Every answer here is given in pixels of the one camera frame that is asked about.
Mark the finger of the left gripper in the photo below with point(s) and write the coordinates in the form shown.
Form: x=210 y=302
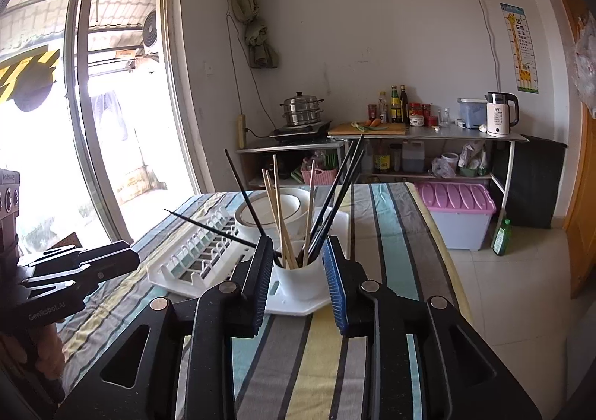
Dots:
x=93 y=267
x=65 y=256

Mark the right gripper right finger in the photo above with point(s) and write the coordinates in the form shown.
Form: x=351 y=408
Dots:
x=423 y=357

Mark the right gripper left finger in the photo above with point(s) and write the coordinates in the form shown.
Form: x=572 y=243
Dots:
x=137 y=377

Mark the metal kitchen shelf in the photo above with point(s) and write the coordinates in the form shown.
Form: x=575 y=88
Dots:
x=406 y=157

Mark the left hand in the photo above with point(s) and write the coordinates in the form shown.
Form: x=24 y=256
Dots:
x=50 y=357

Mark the white plastic dish rack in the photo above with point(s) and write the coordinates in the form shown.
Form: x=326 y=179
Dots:
x=200 y=260

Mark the striped tablecloth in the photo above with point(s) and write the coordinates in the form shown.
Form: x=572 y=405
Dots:
x=297 y=367

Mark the green plastic bottle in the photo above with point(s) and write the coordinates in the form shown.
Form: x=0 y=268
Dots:
x=501 y=239

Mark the white cylindrical utensil cup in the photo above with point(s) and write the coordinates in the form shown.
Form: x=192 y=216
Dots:
x=303 y=284

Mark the pink lid storage bin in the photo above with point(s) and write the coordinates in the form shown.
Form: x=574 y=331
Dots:
x=461 y=211

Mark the white ceramic bowl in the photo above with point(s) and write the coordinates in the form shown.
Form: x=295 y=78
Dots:
x=294 y=205

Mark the wooden door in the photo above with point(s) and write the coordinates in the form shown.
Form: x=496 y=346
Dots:
x=579 y=223

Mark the pink plastic basket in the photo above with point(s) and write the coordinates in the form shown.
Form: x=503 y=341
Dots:
x=319 y=177

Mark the stainless steel steamer pot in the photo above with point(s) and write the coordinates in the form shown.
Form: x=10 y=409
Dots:
x=301 y=110

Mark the black induction cooker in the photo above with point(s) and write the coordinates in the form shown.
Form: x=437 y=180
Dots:
x=305 y=134

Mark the clear plastic storage box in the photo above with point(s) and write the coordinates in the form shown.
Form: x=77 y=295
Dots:
x=473 y=112

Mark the white electric kettle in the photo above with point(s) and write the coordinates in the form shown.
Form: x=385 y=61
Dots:
x=502 y=112

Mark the wooden cutting board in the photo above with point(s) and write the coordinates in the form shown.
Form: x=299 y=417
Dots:
x=355 y=129

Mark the dark sauce bottle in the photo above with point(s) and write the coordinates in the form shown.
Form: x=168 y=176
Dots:
x=404 y=105

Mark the green label oil bottle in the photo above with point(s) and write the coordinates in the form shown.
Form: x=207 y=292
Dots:
x=395 y=108

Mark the plastic bags on door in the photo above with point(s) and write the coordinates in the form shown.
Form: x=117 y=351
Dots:
x=584 y=54

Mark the giraffe height chart poster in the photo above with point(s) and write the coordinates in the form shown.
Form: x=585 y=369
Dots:
x=523 y=53

